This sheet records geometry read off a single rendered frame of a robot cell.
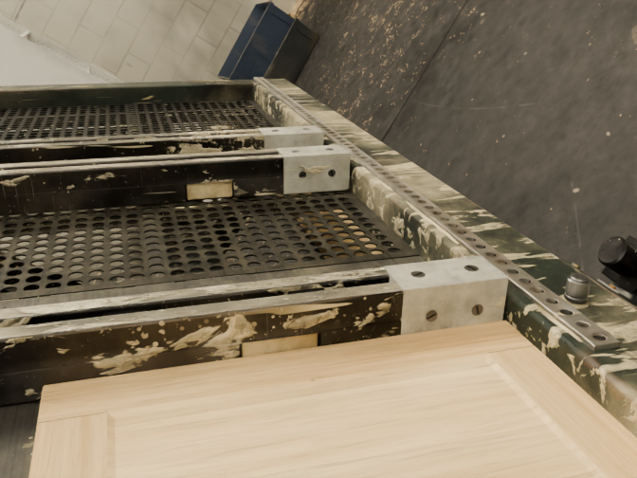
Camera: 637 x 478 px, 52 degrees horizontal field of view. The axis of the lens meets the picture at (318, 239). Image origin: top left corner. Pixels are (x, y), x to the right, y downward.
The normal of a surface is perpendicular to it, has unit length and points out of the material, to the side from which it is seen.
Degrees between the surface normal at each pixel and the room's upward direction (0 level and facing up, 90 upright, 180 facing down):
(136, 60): 90
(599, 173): 0
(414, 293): 90
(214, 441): 58
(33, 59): 90
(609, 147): 0
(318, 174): 90
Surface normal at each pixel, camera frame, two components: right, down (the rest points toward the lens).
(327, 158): 0.29, 0.37
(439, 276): 0.02, -0.92
